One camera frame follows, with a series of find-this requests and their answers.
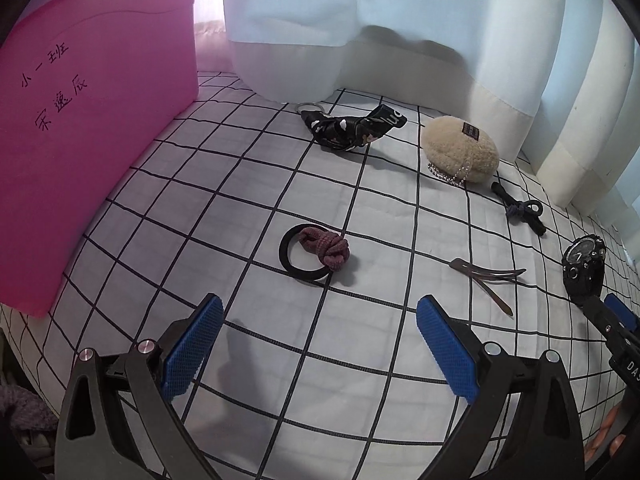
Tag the brown metal hair clip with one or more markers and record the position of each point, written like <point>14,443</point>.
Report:
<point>465,266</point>

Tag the black wrist watch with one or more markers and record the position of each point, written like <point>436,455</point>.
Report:
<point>580,260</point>

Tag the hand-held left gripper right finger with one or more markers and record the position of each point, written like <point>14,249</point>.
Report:
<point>447,355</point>

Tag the grey knitted cloth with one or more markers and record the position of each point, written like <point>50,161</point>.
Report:
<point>25,405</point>

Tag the pink plastic basin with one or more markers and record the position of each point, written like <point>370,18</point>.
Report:
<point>95,135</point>

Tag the white checked tablecloth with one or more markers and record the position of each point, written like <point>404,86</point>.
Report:
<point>400,200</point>

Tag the cream thick curtain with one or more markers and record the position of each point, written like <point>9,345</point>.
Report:
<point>575,110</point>

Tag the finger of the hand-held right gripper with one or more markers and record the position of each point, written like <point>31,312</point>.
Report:
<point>622,312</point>
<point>612,332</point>

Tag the person's right hand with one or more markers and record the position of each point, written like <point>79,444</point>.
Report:
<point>610,435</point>

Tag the pale sheer curtain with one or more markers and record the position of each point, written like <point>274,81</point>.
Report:
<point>350,0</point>

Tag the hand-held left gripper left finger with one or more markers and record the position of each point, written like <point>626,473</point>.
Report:
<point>195,350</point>

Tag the beige plush pouch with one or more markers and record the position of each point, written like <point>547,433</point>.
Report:
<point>460,147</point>

